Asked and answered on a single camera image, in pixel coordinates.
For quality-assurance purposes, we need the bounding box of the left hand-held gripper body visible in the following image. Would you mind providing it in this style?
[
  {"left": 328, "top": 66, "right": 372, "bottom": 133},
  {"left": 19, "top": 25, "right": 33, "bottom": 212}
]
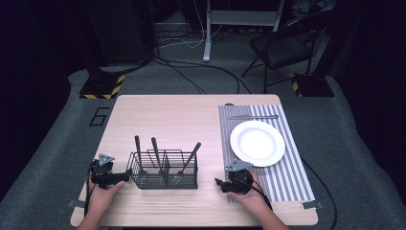
[{"left": 90, "top": 153, "right": 129, "bottom": 190}]

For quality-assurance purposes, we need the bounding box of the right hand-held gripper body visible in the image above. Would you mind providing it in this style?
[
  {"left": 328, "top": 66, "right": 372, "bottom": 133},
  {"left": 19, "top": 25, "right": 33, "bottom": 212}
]
[{"left": 222, "top": 159, "right": 255, "bottom": 196}]

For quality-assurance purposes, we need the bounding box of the black wire cutlery basket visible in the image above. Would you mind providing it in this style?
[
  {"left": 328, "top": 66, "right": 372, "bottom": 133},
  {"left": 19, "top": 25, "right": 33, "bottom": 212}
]
[{"left": 125, "top": 149, "right": 199, "bottom": 191}]

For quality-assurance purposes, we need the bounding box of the person's right hand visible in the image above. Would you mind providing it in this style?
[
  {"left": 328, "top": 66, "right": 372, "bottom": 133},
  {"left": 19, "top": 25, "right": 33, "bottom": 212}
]
[{"left": 227, "top": 170, "right": 273, "bottom": 219}]

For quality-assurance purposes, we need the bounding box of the person's left hand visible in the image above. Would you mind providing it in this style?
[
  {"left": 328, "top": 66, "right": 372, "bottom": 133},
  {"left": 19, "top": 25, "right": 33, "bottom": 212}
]
[{"left": 87, "top": 180, "right": 126, "bottom": 215}]

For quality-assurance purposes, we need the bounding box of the white round plate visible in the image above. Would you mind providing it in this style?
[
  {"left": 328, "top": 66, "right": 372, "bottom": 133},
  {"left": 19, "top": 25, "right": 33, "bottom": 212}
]
[{"left": 229, "top": 120, "right": 286, "bottom": 168}]

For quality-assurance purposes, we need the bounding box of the grey metal table clip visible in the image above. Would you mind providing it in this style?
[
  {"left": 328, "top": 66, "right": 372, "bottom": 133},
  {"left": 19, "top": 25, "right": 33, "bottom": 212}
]
[
  {"left": 301, "top": 200, "right": 324, "bottom": 211},
  {"left": 67, "top": 199, "right": 86, "bottom": 210}
]

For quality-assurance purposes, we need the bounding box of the grey striped placemat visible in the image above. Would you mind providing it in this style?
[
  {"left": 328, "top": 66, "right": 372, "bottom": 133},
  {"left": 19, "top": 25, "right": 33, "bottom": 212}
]
[{"left": 217, "top": 103, "right": 317, "bottom": 203}]

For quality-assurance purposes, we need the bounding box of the silver table knife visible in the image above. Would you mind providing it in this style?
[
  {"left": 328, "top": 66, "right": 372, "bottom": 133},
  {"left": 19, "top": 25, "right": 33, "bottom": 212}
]
[{"left": 226, "top": 114, "right": 280, "bottom": 121}]

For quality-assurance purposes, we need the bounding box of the yellow-black striped stand base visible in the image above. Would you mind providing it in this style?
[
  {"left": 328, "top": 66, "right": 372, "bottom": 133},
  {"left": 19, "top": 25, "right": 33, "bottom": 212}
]
[
  {"left": 288, "top": 72, "right": 336, "bottom": 98},
  {"left": 79, "top": 73, "right": 126, "bottom": 100}
]

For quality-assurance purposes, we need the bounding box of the black folding chair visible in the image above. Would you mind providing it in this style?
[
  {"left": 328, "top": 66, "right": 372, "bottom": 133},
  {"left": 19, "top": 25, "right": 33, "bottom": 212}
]
[{"left": 240, "top": 11, "right": 327, "bottom": 94}]

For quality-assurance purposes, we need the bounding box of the dark cabinet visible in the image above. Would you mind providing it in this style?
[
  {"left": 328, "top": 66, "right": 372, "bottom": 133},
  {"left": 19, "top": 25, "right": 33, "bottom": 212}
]
[{"left": 83, "top": 0, "right": 156, "bottom": 66}]

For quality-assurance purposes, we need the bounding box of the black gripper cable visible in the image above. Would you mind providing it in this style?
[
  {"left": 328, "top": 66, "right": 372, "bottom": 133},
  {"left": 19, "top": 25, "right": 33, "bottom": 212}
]
[
  {"left": 301, "top": 158, "right": 339, "bottom": 230},
  {"left": 83, "top": 169, "right": 97, "bottom": 219}
]

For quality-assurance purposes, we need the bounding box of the black-handled fork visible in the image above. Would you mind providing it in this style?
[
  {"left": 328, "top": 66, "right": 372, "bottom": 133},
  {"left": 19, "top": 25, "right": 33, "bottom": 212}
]
[{"left": 170, "top": 141, "right": 202, "bottom": 186}]

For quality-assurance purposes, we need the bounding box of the long black floor cable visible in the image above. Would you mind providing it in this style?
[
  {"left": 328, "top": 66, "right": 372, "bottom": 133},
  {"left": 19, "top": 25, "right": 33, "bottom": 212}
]
[
  {"left": 152, "top": 57, "right": 253, "bottom": 95},
  {"left": 152, "top": 57, "right": 209, "bottom": 96}
]

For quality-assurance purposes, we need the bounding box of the white floor cable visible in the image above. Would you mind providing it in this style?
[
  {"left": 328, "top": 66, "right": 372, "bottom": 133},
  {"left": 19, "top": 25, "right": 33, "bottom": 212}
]
[{"left": 157, "top": 0, "right": 224, "bottom": 50}]

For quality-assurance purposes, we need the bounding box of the white metal desk frame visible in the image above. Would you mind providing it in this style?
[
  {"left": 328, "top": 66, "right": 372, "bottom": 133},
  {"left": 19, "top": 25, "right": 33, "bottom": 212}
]
[{"left": 202, "top": 0, "right": 285, "bottom": 63}]

